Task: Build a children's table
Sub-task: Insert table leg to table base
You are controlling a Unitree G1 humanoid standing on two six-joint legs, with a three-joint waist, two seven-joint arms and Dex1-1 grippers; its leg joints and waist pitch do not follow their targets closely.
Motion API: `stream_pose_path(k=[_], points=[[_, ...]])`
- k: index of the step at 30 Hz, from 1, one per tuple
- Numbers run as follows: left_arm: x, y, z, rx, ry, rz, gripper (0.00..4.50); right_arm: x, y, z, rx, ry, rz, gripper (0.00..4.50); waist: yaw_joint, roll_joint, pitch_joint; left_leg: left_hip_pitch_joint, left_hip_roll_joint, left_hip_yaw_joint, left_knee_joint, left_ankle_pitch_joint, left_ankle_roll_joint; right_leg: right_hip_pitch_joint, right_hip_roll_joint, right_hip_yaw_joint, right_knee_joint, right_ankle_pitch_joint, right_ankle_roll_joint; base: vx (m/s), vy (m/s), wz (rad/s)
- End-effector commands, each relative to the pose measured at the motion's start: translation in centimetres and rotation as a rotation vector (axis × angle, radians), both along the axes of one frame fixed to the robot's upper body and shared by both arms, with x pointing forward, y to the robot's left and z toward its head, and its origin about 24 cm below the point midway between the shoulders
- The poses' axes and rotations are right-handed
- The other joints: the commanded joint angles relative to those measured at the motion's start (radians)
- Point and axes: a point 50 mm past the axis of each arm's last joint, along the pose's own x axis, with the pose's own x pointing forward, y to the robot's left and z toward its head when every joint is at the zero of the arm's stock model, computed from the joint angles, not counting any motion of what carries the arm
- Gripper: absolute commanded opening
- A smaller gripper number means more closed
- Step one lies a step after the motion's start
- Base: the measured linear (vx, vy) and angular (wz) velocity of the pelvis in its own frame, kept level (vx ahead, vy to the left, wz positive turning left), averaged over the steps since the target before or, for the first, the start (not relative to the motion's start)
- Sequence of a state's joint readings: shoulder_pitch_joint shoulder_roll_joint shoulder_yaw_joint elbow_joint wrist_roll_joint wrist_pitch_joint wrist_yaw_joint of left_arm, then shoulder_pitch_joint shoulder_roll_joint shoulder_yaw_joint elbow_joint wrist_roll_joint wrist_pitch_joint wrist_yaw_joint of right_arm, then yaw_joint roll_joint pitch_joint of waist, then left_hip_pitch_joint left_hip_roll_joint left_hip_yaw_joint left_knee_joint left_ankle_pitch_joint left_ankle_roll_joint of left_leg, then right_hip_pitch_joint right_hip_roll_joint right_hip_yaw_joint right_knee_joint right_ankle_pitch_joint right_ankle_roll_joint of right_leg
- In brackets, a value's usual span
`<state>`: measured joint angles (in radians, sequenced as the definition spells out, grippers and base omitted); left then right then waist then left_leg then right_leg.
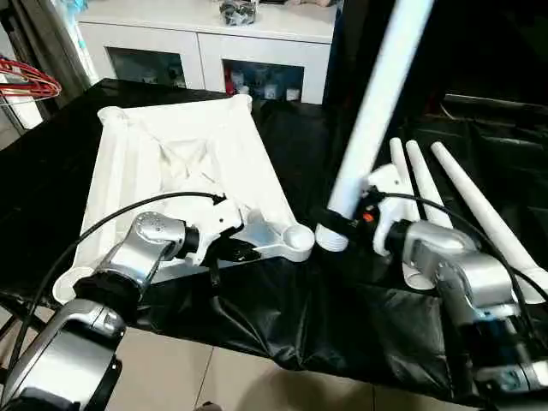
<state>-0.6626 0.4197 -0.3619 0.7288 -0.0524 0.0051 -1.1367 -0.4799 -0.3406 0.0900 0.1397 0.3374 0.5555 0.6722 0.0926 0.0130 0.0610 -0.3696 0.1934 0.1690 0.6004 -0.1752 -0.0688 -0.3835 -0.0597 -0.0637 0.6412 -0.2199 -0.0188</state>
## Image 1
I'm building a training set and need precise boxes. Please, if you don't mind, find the white plastic table top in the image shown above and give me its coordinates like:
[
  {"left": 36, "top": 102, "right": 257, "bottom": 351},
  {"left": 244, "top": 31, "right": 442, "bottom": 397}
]
[{"left": 53, "top": 94, "right": 316, "bottom": 305}]

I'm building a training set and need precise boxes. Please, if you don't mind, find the white plastic table leg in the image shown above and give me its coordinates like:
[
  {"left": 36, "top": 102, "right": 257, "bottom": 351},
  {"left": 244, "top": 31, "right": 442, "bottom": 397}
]
[
  {"left": 314, "top": 0, "right": 437, "bottom": 253},
  {"left": 430, "top": 141, "right": 548, "bottom": 306},
  {"left": 405, "top": 140, "right": 456, "bottom": 234},
  {"left": 389, "top": 137, "right": 431, "bottom": 290}
]

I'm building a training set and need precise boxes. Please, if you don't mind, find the black plastic mat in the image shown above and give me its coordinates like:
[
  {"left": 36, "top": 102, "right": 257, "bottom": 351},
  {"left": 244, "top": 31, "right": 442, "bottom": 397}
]
[{"left": 0, "top": 79, "right": 548, "bottom": 408}]

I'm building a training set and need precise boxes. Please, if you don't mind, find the white sideboard with glass doors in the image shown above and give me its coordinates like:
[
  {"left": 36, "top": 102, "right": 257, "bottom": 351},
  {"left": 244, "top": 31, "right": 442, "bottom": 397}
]
[{"left": 77, "top": 0, "right": 337, "bottom": 105}]

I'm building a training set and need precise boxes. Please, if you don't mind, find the dark object on cabinet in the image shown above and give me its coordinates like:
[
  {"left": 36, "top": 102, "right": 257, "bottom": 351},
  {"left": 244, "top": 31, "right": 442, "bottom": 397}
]
[{"left": 218, "top": 0, "right": 259, "bottom": 27}]

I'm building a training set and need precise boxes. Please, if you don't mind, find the grey curtain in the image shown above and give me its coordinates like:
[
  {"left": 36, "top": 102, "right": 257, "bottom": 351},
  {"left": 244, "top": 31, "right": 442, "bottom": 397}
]
[{"left": 0, "top": 0, "right": 97, "bottom": 151}]

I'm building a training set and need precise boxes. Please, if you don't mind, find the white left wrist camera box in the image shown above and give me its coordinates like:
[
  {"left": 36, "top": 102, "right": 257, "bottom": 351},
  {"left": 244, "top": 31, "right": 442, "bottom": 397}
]
[{"left": 182, "top": 199, "right": 246, "bottom": 258}]

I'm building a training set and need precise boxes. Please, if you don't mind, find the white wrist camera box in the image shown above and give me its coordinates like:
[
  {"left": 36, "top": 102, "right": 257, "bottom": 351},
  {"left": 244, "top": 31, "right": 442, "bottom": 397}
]
[
  {"left": 182, "top": 199, "right": 246, "bottom": 258},
  {"left": 363, "top": 164, "right": 412, "bottom": 258}
]

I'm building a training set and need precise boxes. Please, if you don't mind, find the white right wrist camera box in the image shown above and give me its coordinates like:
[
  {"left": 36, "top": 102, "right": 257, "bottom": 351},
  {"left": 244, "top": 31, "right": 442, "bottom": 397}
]
[{"left": 363, "top": 164, "right": 412, "bottom": 258}]

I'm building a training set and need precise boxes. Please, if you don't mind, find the red wire basket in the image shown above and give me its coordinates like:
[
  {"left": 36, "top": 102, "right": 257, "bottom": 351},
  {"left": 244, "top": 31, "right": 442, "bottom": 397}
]
[{"left": 0, "top": 55, "right": 63, "bottom": 103}]

